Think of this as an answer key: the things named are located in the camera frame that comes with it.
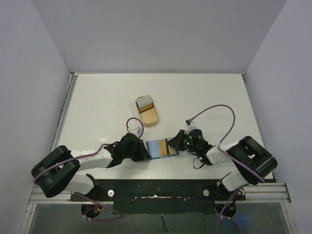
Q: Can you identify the gold credit card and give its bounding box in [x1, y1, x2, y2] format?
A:
[159, 139, 169, 156]
[168, 146, 179, 156]

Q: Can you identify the blue leather card holder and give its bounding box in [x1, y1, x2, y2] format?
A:
[146, 138, 179, 159]

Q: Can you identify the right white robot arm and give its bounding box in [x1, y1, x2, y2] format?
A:
[168, 128, 278, 199]

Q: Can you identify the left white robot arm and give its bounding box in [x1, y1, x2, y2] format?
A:
[31, 133, 151, 200]

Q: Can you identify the stack of credit cards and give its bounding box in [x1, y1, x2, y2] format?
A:
[136, 95, 153, 108]

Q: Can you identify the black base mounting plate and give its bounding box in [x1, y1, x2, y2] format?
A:
[70, 179, 233, 215]

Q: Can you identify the beige oval tray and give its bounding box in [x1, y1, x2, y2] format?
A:
[136, 102, 159, 127]

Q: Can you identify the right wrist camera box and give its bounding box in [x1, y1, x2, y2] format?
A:
[185, 119, 198, 135]

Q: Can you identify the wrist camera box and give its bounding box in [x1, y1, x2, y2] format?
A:
[185, 119, 198, 135]
[127, 127, 143, 138]

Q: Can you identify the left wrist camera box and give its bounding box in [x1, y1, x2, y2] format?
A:
[127, 127, 143, 138]

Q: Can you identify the aluminium left side rail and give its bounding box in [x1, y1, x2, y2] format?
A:
[50, 73, 78, 152]

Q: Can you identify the aluminium rail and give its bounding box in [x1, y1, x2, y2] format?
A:
[50, 73, 78, 152]
[27, 183, 291, 205]

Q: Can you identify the aluminium front rail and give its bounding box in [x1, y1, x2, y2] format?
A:
[27, 183, 291, 205]

